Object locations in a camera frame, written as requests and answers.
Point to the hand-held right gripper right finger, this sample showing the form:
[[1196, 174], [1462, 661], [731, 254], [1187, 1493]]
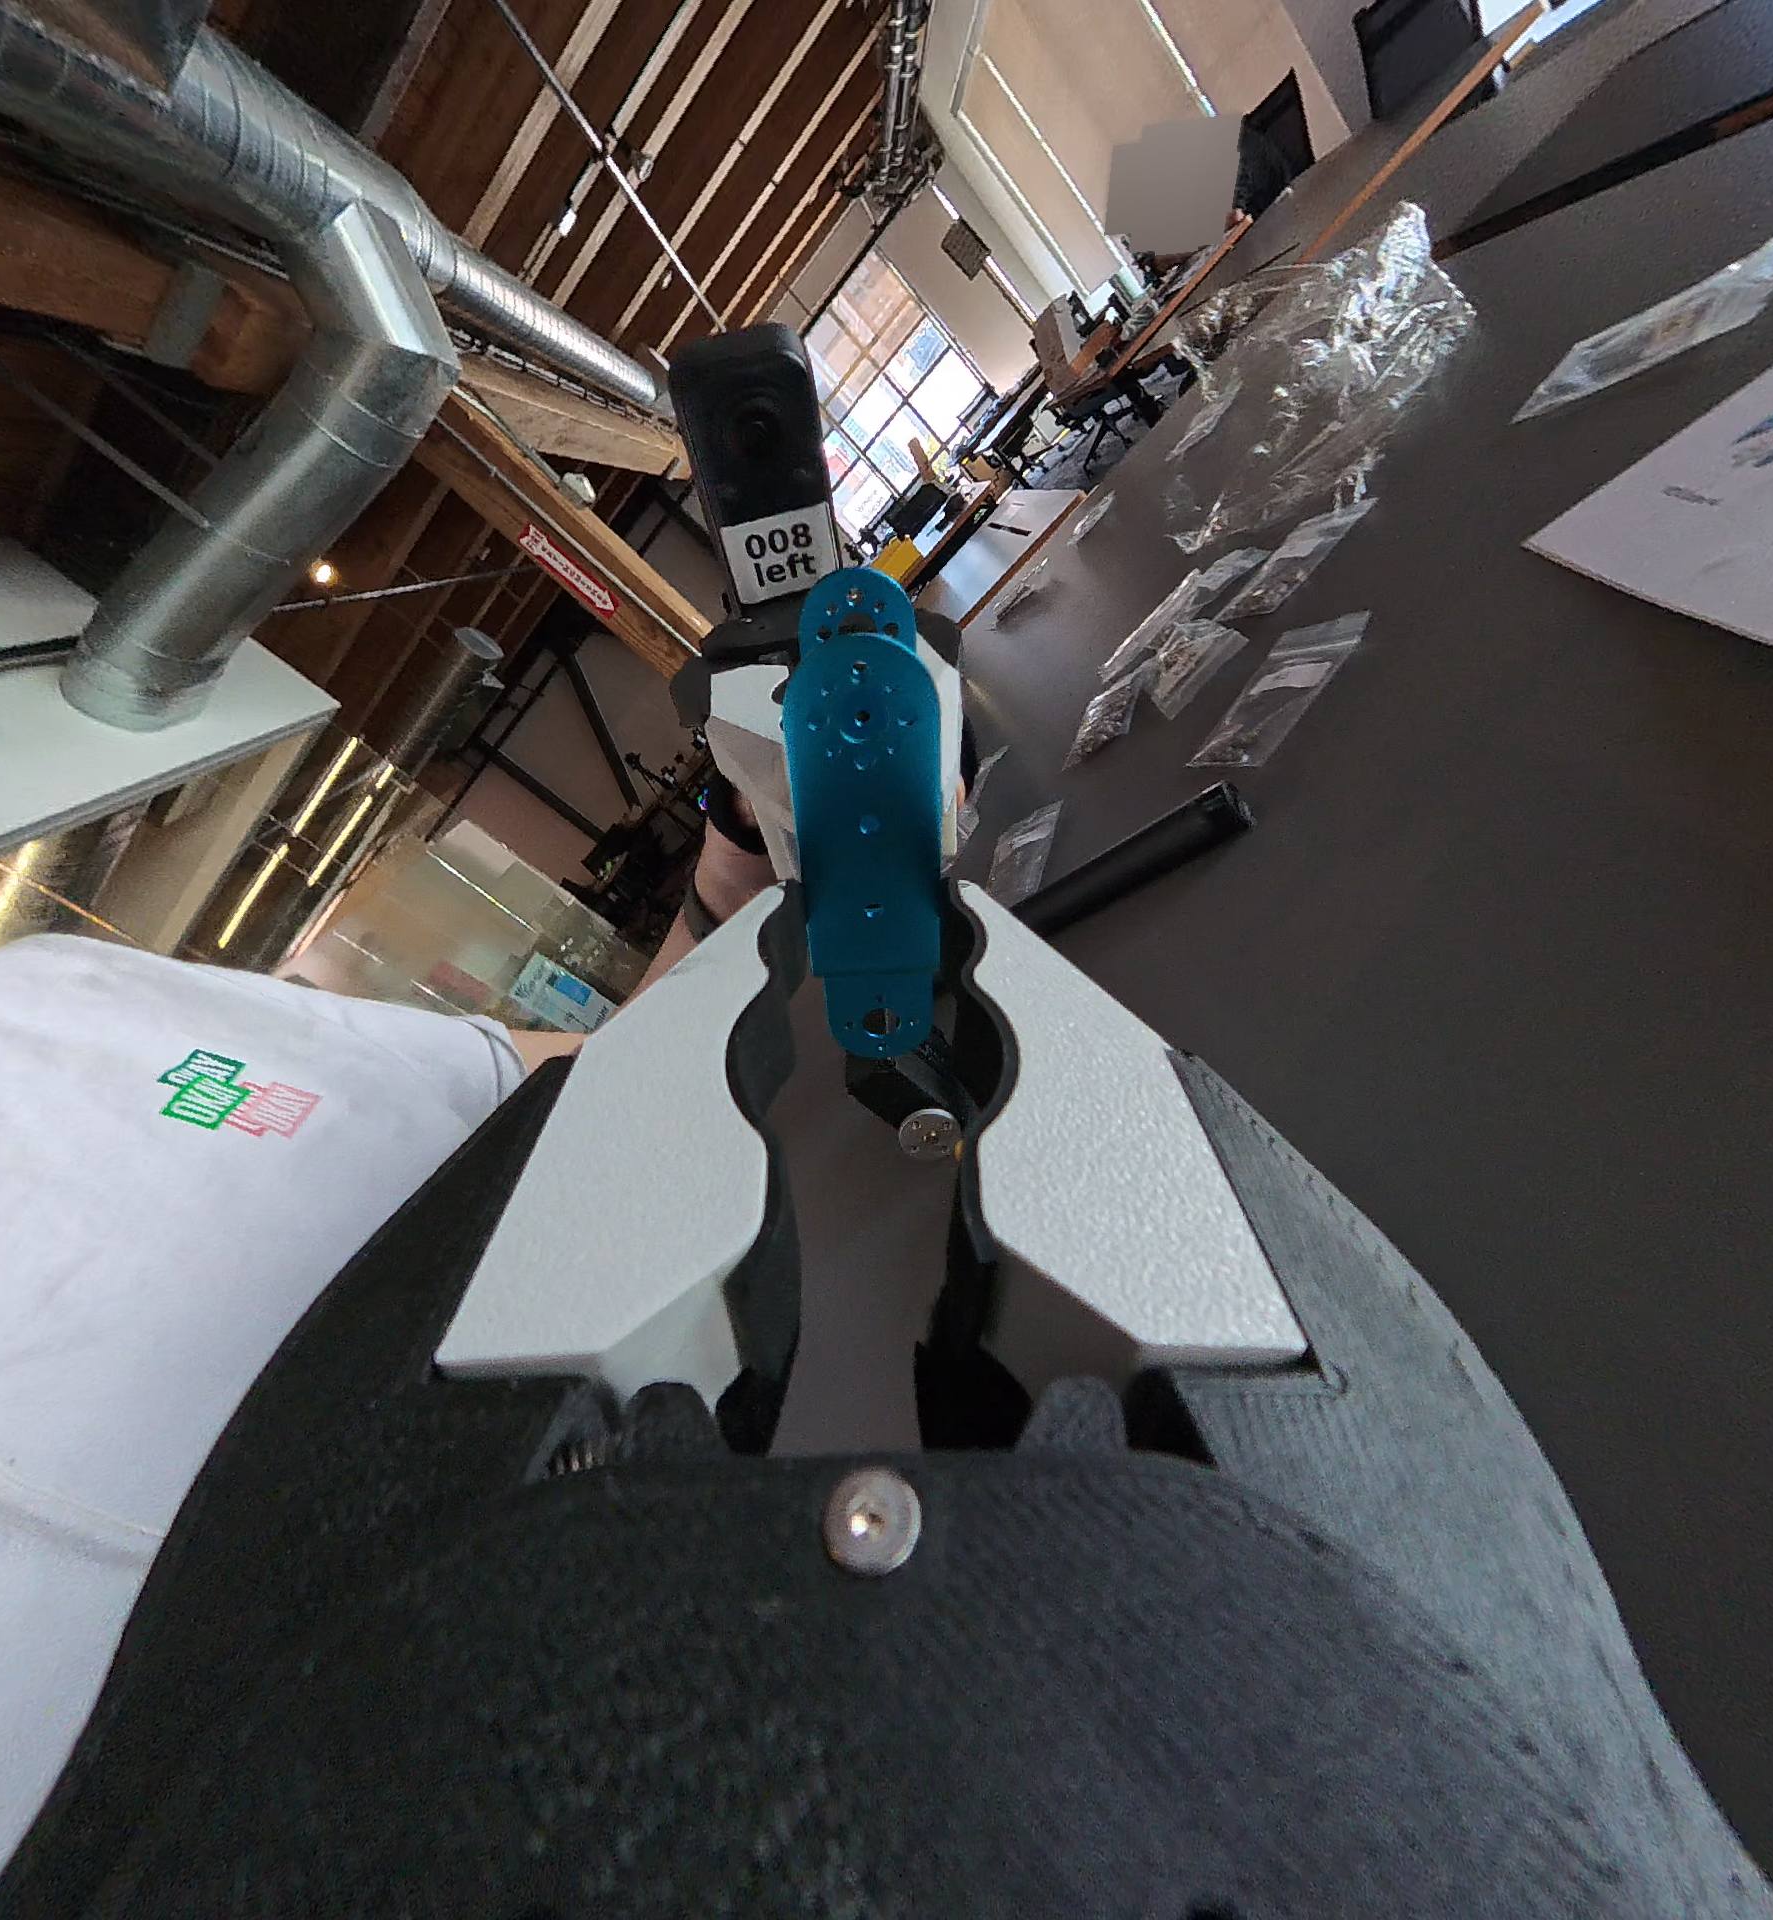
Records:
[[1126, 1199]]

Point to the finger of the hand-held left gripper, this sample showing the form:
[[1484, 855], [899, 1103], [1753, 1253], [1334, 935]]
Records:
[[953, 706], [751, 748]]

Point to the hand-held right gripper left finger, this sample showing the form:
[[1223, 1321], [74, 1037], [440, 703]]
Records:
[[615, 1199]]

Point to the blue metal bracket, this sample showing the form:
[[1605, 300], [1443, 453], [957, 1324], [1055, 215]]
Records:
[[871, 840]]

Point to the dark grey desk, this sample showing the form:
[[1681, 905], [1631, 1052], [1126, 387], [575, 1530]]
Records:
[[1501, 976]]

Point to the person's left hand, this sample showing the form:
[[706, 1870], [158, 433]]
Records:
[[728, 886]]

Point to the black servo motor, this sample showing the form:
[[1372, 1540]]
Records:
[[916, 1103]]

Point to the black cylindrical tool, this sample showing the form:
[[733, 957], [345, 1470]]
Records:
[[1126, 862]]

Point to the scattered small clear parts bags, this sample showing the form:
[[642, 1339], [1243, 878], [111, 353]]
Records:
[[1276, 689]]

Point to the crumpled clear plastic wrap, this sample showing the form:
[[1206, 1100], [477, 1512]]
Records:
[[1320, 361]]

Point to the open instruction booklet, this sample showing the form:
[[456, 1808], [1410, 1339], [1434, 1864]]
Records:
[[1725, 512]]

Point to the silver ventilation duct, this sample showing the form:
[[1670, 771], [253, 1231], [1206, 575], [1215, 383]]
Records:
[[301, 345]]

